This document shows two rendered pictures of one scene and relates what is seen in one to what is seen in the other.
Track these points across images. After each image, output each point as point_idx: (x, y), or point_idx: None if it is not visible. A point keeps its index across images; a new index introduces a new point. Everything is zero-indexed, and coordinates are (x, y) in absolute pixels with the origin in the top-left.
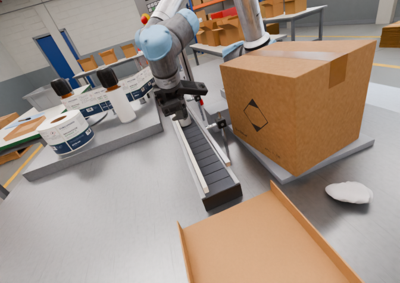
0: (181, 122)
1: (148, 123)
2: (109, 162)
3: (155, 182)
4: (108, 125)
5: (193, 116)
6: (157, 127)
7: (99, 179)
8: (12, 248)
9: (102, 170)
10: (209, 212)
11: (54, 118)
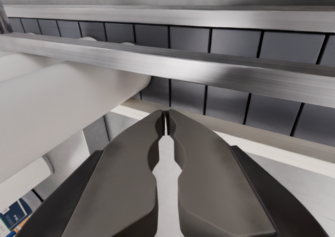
0: (135, 93)
1: (70, 142)
2: (158, 221)
3: (322, 221)
4: (50, 189)
5: (226, 86)
6: (92, 127)
7: None
8: None
9: (174, 236)
10: None
11: None
